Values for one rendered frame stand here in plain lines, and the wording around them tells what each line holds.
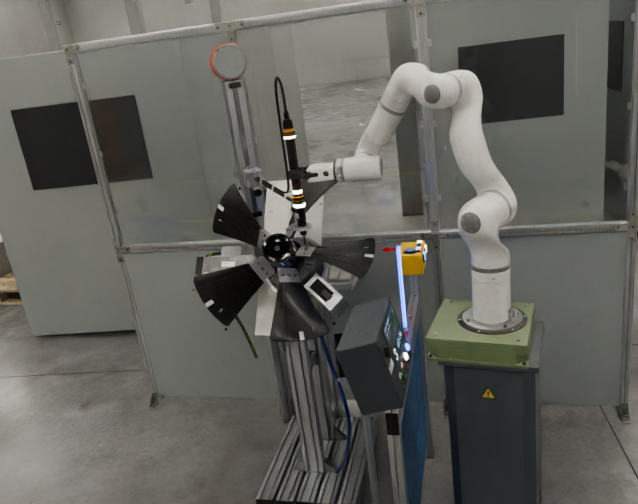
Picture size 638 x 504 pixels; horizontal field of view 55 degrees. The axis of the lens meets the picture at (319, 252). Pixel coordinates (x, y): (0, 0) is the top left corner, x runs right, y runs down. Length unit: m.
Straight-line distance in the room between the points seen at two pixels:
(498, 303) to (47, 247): 3.55
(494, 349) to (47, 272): 3.64
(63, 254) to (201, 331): 1.61
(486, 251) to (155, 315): 2.17
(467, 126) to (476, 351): 0.68
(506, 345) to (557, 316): 1.23
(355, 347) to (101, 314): 3.54
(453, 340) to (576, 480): 1.25
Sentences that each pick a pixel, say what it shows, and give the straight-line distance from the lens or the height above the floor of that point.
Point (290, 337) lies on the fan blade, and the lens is 2.22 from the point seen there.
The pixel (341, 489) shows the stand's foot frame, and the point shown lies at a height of 0.04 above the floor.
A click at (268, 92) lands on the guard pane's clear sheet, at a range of 2.98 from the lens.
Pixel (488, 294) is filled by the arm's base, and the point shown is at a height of 1.12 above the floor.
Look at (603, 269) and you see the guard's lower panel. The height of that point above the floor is 0.78.
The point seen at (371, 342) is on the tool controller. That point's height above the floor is 1.25.
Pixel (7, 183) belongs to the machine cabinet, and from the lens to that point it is 4.83.
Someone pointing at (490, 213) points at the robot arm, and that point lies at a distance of 1.86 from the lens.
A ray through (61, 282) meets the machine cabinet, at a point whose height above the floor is 0.47.
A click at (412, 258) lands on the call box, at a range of 2.50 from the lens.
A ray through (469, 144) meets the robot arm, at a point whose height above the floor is 1.59.
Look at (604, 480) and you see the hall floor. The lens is 3.07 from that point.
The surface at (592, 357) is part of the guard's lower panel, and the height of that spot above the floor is 0.32.
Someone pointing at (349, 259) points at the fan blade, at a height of 1.16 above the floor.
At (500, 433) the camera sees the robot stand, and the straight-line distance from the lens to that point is 2.16.
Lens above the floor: 1.96
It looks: 20 degrees down
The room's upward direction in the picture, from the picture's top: 8 degrees counter-clockwise
